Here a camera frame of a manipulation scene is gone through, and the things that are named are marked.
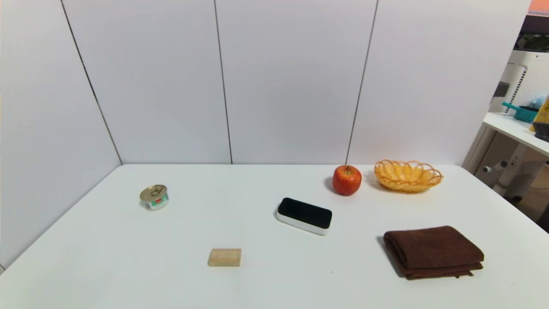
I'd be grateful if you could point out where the brown towel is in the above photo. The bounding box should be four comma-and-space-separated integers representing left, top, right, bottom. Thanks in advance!
383, 226, 485, 281

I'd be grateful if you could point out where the yellow woven basket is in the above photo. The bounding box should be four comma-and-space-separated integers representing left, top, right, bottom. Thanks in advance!
374, 159, 443, 194

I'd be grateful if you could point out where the black and white eraser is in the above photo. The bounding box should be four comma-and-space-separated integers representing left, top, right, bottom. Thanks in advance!
276, 197, 333, 236

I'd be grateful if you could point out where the red apple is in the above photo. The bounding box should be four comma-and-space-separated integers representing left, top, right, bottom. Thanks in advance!
332, 165, 362, 197

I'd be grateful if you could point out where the small wooden block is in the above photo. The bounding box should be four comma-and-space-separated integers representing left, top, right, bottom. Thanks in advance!
208, 248, 242, 267

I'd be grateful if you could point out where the small metal tin can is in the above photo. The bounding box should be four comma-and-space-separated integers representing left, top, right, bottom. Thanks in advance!
139, 185, 169, 211

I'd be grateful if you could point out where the white side table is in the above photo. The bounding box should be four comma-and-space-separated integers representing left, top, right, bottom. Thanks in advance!
463, 112, 549, 198

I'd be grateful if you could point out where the white pegboard panel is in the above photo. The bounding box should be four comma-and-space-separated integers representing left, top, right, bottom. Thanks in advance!
489, 49, 549, 115

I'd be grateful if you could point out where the yellow bag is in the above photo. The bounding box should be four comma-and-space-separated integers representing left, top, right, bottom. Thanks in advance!
531, 96, 549, 133

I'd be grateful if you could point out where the teal pot with handle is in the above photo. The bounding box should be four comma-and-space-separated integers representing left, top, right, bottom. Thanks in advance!
502, 101, 539, 124

